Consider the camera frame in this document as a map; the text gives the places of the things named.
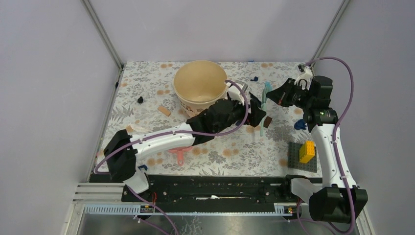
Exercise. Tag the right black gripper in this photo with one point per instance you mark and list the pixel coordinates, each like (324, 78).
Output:
(280, 94)

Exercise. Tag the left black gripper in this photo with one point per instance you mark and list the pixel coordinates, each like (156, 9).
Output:
(256, 114)

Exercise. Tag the green hand brush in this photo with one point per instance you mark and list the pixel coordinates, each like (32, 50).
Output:
(263, 107)

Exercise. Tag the pink plastic dustpan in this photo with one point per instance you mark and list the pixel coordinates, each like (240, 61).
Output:
(180, 153)

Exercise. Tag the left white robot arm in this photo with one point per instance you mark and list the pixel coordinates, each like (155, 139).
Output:
(123, 149)

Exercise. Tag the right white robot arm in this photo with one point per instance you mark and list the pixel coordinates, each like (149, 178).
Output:
(339, 199)

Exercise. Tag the teal paper scrap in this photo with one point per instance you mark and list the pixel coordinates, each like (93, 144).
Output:
(268, 87)

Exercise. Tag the brown wooden block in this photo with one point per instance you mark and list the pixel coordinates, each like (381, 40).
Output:
(267, 122)

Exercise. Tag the grey lego baseplate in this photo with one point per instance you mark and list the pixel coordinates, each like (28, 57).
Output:
(294, 161)

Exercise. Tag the yellow lego brick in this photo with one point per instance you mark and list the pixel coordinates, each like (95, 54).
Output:
(307, 152)

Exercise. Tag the beige plastic bucket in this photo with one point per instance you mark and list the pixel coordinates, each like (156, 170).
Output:
(198, 85)

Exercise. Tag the tan wooden block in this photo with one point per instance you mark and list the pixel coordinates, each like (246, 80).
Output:
(164, 110)

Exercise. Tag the floral table cloth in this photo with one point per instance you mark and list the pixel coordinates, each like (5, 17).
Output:
(241, 153)

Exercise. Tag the white paper scrap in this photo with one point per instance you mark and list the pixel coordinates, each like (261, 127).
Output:
(132, 128)

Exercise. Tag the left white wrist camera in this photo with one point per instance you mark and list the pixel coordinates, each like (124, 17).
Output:
(236, 91)

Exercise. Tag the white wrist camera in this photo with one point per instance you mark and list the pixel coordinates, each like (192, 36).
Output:
(304, 77)
(236, 91)

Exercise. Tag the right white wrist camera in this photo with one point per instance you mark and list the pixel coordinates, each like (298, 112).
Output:
(304, 77)

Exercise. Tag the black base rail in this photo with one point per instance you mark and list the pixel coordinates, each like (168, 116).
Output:
(213, 194)

